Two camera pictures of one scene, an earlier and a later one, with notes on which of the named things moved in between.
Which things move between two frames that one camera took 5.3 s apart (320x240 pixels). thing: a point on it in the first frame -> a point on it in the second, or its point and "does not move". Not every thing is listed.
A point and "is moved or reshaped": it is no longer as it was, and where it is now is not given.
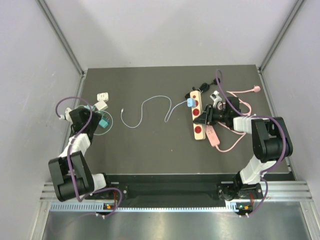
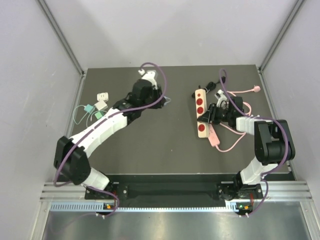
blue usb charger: x=191 y=102 -> x=165 y=103
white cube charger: x=101 y=105 does not move
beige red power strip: x=199 y=128 is moved or reshaped
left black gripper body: x=94 y=121 -> x=155 y=93
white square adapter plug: x=102 y=96 does not move
